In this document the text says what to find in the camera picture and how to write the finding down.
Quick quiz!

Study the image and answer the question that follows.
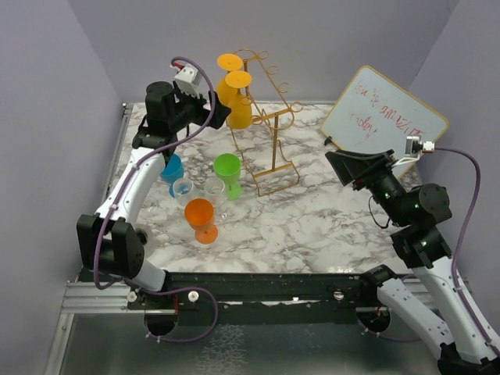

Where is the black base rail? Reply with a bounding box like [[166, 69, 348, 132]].
[[127, 273, 381, 326]]

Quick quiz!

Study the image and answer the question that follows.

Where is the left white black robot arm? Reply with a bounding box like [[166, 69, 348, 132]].
[[77, 80, 230, 309]]

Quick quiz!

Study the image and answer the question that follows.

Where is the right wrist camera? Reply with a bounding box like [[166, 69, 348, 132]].
[[393, 136, 435, 167]]

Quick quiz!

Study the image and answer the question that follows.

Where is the small whiteboard yellow frame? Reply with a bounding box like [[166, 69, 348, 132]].
[[320, 66, 449, 159]]

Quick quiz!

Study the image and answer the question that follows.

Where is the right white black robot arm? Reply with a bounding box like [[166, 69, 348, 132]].
[[325, 150, 499, 374]]

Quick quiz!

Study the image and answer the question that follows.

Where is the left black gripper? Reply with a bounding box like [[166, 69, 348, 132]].
[[169, 84, 230, 132]]

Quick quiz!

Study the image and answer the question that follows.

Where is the yellow plastic wine glass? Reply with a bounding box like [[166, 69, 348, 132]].
[[216, 53, 243, 107]]

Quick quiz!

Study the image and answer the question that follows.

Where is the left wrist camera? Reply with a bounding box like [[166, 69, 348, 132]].
[[170, 62, 202, 98]]

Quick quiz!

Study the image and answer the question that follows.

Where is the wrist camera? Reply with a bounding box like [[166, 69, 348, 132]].
[[170, 62, 202, 98], [393, 136, 435, 167]]

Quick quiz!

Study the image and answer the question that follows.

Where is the gold wire glass rack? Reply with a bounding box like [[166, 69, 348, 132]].
[[232, 48, 303, 197]]

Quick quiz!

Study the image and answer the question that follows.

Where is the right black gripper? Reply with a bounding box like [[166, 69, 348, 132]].
[[325, 148, 411, 225]]

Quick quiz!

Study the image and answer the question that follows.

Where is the green plastic wine glass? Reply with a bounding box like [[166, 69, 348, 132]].
[[213, 153, 242, 200]]

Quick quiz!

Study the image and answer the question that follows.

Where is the clear wine glass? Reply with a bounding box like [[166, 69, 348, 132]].
[[203, 177, 229, 222]]

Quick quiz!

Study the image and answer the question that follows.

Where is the aluminium extrusion rail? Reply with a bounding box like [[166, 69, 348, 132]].
[[60, 282, 175, 315]]

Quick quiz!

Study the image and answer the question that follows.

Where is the clear glass blue tint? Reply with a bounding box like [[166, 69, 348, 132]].
[[172, 177, 196, 207]]

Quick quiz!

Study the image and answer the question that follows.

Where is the blue plastic wine glass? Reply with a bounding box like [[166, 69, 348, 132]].
[[159, 154, 184, 198]]

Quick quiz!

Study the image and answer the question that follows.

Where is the orange plastic wine glass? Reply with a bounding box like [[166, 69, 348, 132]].
[[184, 198, 218, 245]]

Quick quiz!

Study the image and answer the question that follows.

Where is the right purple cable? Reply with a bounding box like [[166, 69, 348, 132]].
[[433, 147, 500, 356]]

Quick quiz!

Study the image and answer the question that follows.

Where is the purple cable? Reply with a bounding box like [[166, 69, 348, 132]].
[[93, 57, 218, 291], [433, 147, 500, 356]]

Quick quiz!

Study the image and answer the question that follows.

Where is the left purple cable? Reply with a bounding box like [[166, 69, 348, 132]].
[[93, 57, 218, 291]]

